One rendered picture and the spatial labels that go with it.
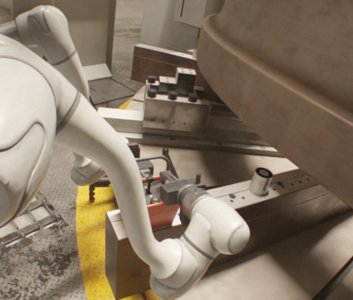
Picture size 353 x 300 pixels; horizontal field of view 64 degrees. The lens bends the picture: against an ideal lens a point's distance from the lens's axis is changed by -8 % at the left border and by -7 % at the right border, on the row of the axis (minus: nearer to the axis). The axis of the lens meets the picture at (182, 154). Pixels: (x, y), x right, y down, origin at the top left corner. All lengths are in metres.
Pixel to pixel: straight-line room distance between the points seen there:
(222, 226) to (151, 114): 1.44
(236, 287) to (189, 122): 1.15
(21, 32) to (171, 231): 0.89
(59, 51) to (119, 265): 0.75
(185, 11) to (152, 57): 2.05
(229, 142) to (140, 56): 1.43
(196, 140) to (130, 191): 1.70
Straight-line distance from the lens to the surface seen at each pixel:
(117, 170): 0.56
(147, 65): 3.26
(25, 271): 1.83
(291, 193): 1.44
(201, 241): 0.75
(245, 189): 1.34
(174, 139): 2.22
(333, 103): 1.21
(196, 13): 4.99
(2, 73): 0.36
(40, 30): 1.07
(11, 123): 0.30
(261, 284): 1.51
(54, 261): 1.85
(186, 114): 2.08
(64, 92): 0.49
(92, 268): 1.80
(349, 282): 1.76
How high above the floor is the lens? 1.46
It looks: 32 degrees down
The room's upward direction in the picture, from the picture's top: 11 degrees clockwise
